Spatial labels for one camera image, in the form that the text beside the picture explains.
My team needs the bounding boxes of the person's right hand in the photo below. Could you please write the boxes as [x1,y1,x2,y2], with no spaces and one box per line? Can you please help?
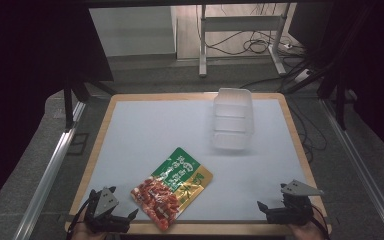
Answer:
[287,209,330,240]

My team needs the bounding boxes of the black stand legs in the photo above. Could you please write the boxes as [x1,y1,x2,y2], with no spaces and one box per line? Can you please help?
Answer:
[62,79,118,133]
[281,59,359,132]

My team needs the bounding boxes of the dark floor plate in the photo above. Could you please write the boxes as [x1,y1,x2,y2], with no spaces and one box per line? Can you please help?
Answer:
[66,132,90,156]

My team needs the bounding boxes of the white board panel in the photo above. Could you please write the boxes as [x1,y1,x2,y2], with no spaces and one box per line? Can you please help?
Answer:
[89,5,178,58]

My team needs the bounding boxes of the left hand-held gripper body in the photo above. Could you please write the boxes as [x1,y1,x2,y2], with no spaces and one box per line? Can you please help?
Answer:
[84,187,131,234]

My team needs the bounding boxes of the aluminium rail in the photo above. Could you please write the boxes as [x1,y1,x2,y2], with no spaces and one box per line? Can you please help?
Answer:
[12,100,88,240]
[319,98,384,240]

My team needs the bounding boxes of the green red yellow food packet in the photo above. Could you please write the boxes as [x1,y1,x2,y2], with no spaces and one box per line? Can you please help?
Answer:
[130,146,214,232]

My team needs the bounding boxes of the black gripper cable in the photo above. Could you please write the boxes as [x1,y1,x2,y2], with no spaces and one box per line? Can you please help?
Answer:
[310,204,332,240]
[65,199,92,240]

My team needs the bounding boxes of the white metal stand frame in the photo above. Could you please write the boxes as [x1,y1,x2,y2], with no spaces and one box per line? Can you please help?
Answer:
[198,3,292,78]

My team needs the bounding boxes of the person's left hand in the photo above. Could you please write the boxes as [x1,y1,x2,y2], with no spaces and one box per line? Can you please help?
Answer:
[69,208,108,240]

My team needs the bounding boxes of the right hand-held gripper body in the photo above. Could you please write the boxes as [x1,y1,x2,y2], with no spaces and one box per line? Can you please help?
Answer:
[265,179,325,226]

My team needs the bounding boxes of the black floor cables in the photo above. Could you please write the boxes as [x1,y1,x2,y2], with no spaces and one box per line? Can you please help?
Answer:
[195,3,329,164]

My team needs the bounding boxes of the dark curtain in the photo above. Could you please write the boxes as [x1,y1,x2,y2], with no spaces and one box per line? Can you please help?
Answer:
[0,0,115,218]
[288,0,384,158]

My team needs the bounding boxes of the clear plastic container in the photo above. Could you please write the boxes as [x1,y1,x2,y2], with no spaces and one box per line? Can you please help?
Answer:
[211,87,256,151]

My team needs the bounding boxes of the white power strip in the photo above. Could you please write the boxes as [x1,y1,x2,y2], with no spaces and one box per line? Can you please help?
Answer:
[293,68,315,84]

